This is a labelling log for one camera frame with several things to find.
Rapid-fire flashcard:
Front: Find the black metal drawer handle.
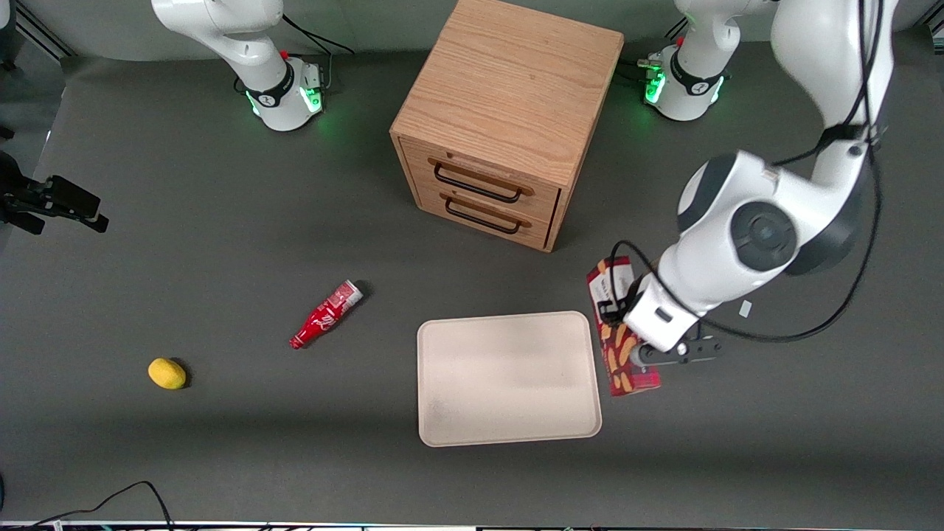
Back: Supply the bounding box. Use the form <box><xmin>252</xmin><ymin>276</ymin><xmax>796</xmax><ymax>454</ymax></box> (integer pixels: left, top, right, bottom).
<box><xmin>445</xmin><ymin>197</ymin><xmax>522</xmax><ymax>235</ymax></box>
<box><xmin>433</xmin><ymin>162</ymin><xmax>522</xmax><ymax>204</ymax></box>

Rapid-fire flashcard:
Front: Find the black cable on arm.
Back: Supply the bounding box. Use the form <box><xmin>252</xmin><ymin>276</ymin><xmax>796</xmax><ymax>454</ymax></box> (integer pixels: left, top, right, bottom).
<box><xmin>597</xmin><ymin>0</ymin><xmax>886</xmax><ymax>344</ymax></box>

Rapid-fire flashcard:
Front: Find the red cookie box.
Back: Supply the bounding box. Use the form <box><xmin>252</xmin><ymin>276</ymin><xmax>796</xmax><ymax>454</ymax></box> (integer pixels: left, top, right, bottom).
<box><xmin>586</xmin><ymin>256</ymin><xmax>662</xmax><ymax>398</ymax></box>

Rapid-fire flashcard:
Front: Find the black floor cable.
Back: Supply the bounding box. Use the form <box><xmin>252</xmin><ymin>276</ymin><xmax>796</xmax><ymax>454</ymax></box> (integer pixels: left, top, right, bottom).
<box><xmin>0</xmin><ymin>481</ymin><xmax>174</xmax><ymax>531</ymax></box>

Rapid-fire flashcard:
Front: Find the wooden drawer front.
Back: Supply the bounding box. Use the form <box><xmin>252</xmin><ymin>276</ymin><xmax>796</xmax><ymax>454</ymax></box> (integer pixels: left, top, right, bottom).
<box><xmin>414</xmin><ymin>183</ymin><xmax>555</xmax><ymax>250</ymax></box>
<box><xmin>400</xmin><ymin>137</ymin><xmax>561</xmax><ymax>223</ymax></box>

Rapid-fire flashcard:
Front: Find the beige plastic tray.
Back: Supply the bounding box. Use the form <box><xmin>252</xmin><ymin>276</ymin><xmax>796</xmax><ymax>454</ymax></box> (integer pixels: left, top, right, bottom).
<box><xmin>417</xmin><ymin>310</ymin><xmax>603</xmax><ymax>448</ymax></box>

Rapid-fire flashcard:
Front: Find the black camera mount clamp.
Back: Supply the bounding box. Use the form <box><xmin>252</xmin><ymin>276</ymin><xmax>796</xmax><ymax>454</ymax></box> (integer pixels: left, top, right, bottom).
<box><xmin>0</xmin><ymin>151</ymin><xmax>110</xmax><ymax>235</ymax></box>

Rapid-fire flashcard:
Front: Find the wooden drawer cabinet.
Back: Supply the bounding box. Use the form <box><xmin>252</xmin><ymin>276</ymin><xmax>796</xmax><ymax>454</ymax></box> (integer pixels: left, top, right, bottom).
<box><xmin>389</xmin><ymin>0</ymin><xmax>625</xmax><ymax>254</ymax></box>

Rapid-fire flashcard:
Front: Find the yellow lemon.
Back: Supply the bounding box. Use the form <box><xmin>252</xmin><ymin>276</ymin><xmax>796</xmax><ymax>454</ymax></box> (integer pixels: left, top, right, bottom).
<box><xmin>147</xmin><ymin>358</ymin><xmax>187</xmax><ymax>390</ymax></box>

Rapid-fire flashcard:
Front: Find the red soda bottle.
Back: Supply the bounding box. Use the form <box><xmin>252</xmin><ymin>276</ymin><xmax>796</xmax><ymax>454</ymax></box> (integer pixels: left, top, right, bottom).
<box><xmin>289</xmin><ymin>280</ymin><xmax>364</xmax><ymax>350</ymax></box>

